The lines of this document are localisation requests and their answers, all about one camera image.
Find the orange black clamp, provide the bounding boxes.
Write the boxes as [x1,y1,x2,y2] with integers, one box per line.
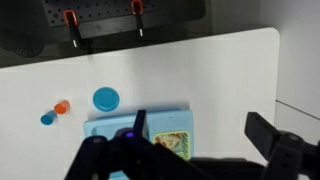
[63,9,83,50]
[130,0,146,38]

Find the blue toy plate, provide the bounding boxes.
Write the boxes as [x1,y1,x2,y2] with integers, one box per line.
[92,86,121,112]

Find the blue toy sink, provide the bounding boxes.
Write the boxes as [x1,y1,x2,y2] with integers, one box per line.
[83,108,195,180]

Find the orange toy cup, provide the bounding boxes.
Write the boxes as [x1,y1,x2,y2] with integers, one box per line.
[53,99,71,116]

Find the blue toy cup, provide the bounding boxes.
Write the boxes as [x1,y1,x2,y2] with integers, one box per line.
[40,109,58,127]

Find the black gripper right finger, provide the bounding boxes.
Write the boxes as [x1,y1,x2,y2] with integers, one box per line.
[244,111,320,180]

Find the black round base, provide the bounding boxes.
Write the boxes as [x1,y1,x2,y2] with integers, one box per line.
[0,29,46,58]

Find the black perforated board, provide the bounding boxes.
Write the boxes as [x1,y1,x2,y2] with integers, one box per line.
[41,0,207,40]

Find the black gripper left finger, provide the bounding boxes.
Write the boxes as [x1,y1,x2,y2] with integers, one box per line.
[64,109,214,180]

